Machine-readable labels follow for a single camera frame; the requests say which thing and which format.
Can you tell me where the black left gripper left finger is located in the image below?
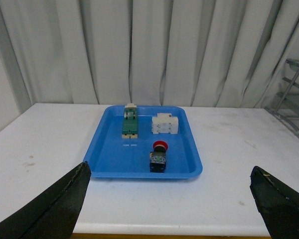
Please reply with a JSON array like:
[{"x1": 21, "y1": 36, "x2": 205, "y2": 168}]
[{"x1": 0, "y1": 162, "x2": 91, "y2": 239}]

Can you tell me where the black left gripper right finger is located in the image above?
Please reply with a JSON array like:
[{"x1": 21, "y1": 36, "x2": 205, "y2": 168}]
[{"x1": 250, "y1": 166, "x2": 299, "y2": 239}]

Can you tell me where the red emergency stop button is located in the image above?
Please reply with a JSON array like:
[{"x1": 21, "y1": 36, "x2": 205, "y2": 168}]
[{"x1": 149, "y1": 140, "x2": 168, "y2": 173}]

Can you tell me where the silver mesh rack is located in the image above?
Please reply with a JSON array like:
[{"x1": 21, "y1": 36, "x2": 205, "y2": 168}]
[{"x1": 265, "y1": 59, "x2": 299, "y2": 138}]

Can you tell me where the blue plastic tray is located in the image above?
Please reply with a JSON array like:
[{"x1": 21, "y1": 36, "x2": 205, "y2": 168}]
[{"x1": 84, "y1": 106, "x2": 203, "y2": 179}]

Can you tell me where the green terminal block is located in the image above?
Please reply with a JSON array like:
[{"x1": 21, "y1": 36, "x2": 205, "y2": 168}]
[{"x1": 122, "y1": 103, "x2": 138, "y2": 139}]

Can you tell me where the white circuit breaker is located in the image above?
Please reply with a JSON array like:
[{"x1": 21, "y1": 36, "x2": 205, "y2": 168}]
[{"x1": 151, "y1": 113, "x2": 178, "y2": 134}]

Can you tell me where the white curtain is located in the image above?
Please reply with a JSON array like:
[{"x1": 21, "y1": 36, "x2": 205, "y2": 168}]
[{"x1": 0, "y1": 0, "x2": 299, "y2": 138}]

